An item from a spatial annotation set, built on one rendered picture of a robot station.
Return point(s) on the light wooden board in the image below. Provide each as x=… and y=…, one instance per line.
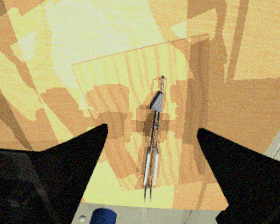
x=119, y=88

